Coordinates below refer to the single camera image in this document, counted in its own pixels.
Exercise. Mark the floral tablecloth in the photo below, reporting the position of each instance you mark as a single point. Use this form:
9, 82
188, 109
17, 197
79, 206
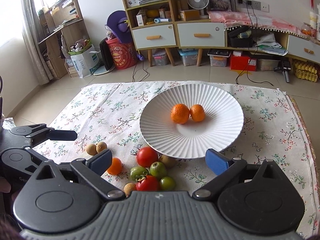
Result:
273, 128

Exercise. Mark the wooden bookshelf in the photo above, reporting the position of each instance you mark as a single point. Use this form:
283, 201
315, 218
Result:
63, 25

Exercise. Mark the white paper bag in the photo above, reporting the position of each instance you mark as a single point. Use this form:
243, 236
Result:
86, 61

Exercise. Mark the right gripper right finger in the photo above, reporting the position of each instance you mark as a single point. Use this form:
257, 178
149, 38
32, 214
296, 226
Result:
255, 198

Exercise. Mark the brown longan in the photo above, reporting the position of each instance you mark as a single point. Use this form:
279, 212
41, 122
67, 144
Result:
169, 162
101, 146
128, 188
91, 149

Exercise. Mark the oblong green tomato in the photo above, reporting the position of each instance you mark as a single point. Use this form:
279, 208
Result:
138, 173

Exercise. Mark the small green tomato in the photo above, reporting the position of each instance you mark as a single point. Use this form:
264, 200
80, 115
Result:
167, 183

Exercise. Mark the round green tomato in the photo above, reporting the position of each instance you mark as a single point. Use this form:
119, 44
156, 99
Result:
158, 170

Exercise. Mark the red tomato without stem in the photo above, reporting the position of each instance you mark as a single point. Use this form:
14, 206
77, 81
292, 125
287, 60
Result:
146, 156

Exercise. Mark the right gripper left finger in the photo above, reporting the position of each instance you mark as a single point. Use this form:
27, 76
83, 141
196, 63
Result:
64, 197

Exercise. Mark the orange cherry tomato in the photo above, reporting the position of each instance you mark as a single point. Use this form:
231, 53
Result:
116, 167

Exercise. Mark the brown longan under plate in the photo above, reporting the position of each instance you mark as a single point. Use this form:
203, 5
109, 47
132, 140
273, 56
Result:
169, 162

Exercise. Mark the wooden cabinet with drawers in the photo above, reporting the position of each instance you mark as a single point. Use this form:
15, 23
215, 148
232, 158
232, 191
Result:
165, 24

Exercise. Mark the yellow egg cartons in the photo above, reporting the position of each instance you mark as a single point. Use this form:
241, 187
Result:
306, 70

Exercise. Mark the pink patterned cloth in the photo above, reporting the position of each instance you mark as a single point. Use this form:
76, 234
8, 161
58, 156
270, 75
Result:
235, 19

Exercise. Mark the purple plush toy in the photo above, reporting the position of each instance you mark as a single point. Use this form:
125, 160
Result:
117, 22

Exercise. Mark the brown longan front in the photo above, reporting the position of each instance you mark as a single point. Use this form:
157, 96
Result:
128, 188

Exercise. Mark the red box under cabinet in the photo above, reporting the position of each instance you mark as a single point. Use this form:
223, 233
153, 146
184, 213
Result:
243, 62

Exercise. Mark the red bucket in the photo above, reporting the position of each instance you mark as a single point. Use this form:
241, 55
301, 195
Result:
124, 54

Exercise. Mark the clear storage bin blue lid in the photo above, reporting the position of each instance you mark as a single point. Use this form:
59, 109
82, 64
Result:
188, 56

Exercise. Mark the small orange mandarin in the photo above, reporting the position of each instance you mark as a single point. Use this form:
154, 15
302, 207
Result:
197, 113

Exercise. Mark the large orange mandarin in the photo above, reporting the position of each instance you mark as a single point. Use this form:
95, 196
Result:
180, 113

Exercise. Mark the red tomato with stem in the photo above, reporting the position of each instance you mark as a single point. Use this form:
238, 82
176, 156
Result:
149, 183

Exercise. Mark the white ribbed plate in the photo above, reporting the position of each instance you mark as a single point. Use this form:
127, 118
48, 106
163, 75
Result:
223, 123

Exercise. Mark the small white desk fan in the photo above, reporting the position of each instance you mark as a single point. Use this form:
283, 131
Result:
199, 5

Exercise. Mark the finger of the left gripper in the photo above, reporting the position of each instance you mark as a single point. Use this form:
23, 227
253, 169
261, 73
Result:
21, 163
41, 131

